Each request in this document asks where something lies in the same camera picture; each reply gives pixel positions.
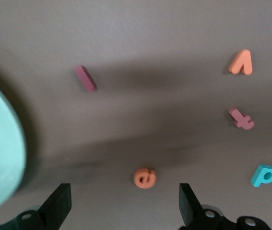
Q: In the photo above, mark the pink red letter t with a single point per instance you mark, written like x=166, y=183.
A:
x=242, y=119

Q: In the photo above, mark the brown table cover sheet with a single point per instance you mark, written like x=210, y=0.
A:
x=150, y=36

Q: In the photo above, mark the teal letter p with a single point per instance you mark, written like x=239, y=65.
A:
x=258, y=178

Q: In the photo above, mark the maroon letter l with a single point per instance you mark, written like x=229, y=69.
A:
x=85, y=78

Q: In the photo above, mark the orange letter e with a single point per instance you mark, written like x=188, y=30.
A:
x=138, y=179

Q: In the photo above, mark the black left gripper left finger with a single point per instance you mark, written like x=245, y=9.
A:
x=54, y=206

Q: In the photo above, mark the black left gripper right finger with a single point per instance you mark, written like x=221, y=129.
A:
x=189, y=206

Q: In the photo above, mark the orange letter v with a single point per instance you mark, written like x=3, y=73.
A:
x=246, y=62

